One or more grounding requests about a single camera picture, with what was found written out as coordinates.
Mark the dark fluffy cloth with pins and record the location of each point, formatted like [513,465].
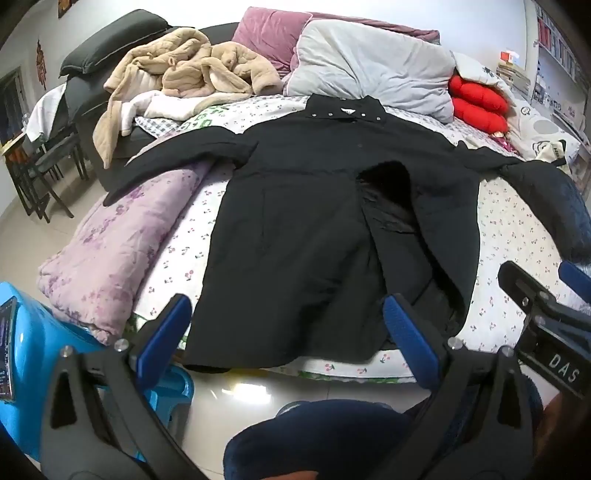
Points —
[551,207]

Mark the person's leg in dark pants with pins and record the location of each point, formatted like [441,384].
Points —
[318,438]

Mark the smartphone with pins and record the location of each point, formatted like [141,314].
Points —
[6,353]

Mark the beige fleece jacket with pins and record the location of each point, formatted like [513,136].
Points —
[203,69]

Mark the stack of books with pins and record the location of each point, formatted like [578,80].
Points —
[513,74]

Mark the dark grey sofa cushion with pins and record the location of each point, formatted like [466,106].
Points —
[108,50]

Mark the grey duvet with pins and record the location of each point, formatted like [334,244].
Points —
[369,64]

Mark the white garment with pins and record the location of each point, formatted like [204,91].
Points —
[159,105]

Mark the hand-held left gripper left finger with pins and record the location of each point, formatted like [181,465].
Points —
[162,337]

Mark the dark wooden table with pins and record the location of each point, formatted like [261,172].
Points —
[16,157]

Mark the blue plastic stool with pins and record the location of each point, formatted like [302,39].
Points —
[41,369]

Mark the bed with floral sheet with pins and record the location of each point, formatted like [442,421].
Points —
[508,230]

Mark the black coat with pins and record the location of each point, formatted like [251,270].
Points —
[300,221]

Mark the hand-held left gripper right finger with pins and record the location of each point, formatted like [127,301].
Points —
[411,339]

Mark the white printed pillow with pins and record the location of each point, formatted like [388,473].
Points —
[542,127]

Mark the red cushion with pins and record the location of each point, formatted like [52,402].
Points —
[480,104]

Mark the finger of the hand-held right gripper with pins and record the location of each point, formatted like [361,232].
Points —
[524,286]
[576,276]

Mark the mauve velvet pillow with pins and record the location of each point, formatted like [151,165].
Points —
[272,37]

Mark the purple floral quilt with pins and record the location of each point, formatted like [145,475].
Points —
[120,249]

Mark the grey checked cloth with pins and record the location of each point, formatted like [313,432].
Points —
[157,125]

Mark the red wall ornament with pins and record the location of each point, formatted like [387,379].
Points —
[41,62]

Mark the white bookshelf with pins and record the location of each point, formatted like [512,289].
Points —
[563,46]

